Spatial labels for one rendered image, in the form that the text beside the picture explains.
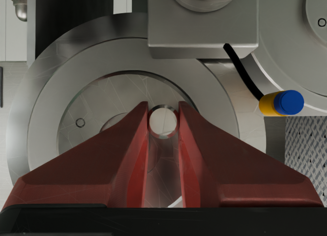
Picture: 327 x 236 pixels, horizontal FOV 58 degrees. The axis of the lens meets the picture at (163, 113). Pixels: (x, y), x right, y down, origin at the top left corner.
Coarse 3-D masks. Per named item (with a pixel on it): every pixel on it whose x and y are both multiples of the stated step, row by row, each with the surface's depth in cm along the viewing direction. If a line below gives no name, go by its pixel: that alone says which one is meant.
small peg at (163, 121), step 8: (152, 112) 12; (160, 112) 12; (168, 112) 12; (176, 112) 12; (152, 120) 12; (160, 120) 12; (168, 120) 12; (176, 120) 12; (152, 128) 12; (160, 128) 12; (168, 128) 12; (176, 128) 12; (160, 136) 12; (168, 136) 12
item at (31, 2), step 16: (32, 0) 17; (48, 0) 19; (64, 0) 22; (80, 0) 26; (96, 0) 32; (112, 0) 40; (32, 16) 17; (48, 16) 19; (64, 16) 22; (80, 16) 26; (96, 16) 32; (32, 32) 17; (48, 32) 19; (64, 32) 22; (32, 48) 17
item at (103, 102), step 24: (120, 72) 15; (144, 72) 15; (96, 96) 15; (120, 96) 15; (144, 96) 15; (168, 96) 15; (72, 120) 15; (96, 120) 15; (72, 144) 15; (168, 144) 15; (168, 168) 15; (168, 192) 15
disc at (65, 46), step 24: (96, 24) 17; (120, 24) 17; (144, 24) 17; (48, 48) 17; (72, 48) 17; (48, 72) 17; (216, 72) 17; (24, 96) 17; (240, 96) 16; (24, 120) 17; (240, 120) 16; (24, 144) 17; (264, 144) 16; (24, 168) 17
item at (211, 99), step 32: (64, 64) 16; (96, 64) 16; (128, 64) 16; (160, 64) 16; (192, 64) 16; (64, 96) 16; (192, 96) 16; (224, 96) 16; (32, 128) 16; (224, 128) 16; (32, 160) 16
